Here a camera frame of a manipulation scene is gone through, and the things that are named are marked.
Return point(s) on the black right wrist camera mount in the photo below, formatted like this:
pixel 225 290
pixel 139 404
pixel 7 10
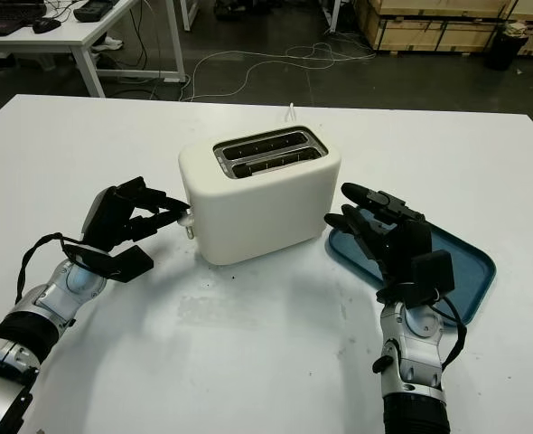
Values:
pixel 433 280

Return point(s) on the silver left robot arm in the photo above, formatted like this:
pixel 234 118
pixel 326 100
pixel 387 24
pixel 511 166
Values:
pixel 45 307

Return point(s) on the black computer mouse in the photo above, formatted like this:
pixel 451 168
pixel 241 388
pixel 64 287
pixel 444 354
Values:
pixel 46 25

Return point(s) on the white office desk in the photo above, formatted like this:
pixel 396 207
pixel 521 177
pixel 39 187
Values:
pixel 77 31

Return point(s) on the cream white two-slot toaster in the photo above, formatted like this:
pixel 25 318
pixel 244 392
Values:
pixel 257 217

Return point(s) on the white sneaker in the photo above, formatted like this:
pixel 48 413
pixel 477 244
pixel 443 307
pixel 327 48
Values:
pixel 108 44

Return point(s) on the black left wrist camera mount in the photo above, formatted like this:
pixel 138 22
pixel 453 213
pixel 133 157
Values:
pixel 131 264

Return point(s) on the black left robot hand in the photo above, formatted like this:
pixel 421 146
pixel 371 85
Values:
pixel 117 217

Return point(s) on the white metal table frame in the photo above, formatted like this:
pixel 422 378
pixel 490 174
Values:
pixel 189 13

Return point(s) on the black keyboard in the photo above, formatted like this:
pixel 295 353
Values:
pixel 9 20

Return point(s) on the black trash bin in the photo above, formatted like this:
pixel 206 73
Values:
pixel 507 50

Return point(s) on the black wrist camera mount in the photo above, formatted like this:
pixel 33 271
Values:
pixel 131 264
pixel 433 280

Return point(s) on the dark blue plastic tray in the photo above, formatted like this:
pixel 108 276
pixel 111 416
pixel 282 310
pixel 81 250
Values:
pixel 470 276

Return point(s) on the black handheld device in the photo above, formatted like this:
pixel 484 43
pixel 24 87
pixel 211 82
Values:
pixel 92 10

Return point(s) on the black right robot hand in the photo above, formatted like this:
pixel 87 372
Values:
pixel 402 244

